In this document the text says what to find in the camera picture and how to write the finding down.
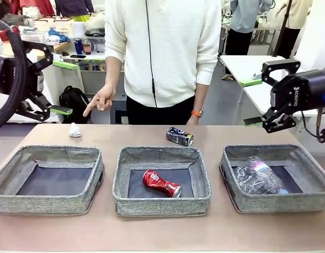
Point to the background person in blue shirt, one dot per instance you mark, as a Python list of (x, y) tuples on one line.
[(244, 21)]

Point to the blue cloth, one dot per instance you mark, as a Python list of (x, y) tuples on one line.
[(60, 35)]

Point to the orange wrist watch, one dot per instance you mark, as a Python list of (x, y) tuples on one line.
[(197, 113)]

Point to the black pole stand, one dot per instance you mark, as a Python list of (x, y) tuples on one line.
[(283, 26)]

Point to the person's right forearm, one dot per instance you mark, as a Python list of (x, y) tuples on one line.
[(114, 71)]

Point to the black backpack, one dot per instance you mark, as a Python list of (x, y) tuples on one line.
[(75, 105)]

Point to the grey fabric basket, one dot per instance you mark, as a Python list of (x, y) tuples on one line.
[(46, 204), (278, 204), (162, 206)]

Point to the person in white sweater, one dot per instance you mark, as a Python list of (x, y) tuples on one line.
[(175, 52)]

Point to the clear bottle with blue cap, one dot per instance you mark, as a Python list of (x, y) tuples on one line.
[(270, 175)]

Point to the white plastic mesh basket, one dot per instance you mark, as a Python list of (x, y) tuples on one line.
[(35, 37)]

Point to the person's right hand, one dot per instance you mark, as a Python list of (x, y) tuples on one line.
[(104, 98)]

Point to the background person in cream top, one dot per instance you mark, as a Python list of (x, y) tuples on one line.
[(299, 18)]

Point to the black smartphone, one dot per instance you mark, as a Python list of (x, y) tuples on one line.
[(78, 56)]

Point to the white tissue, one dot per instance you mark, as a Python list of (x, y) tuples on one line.
[(74, 130)]

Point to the crushed red soda can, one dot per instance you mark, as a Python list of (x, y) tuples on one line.
[(157, 182)]

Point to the clear cup with dark drink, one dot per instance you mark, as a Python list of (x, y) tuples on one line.
[(87, 47)]

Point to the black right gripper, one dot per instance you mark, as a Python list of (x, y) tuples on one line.
[(304, 92)]

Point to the white table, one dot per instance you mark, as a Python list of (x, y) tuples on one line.
[(257, 100)]

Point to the person's left hand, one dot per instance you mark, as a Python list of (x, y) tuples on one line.
[(193, 121)]

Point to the blue Pepsi can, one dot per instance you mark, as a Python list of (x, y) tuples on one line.
[(178, 135)]

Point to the white crate with wooden rim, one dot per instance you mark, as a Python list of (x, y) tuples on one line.
[(54, 25)]

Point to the dark blue bottle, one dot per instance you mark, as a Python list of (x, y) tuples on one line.
[(78, 46)]

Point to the black computer mouse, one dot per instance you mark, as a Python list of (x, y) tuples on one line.
[(65, 53)]

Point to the light wooden table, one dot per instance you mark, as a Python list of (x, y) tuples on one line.
[(59, 46)]

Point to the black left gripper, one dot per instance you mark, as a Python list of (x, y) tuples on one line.
[(0, 75)]

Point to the person's left forearm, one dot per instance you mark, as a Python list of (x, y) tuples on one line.
[(201, 97)]

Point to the clear plastic container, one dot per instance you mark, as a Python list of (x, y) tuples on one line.
[(242, 179)]

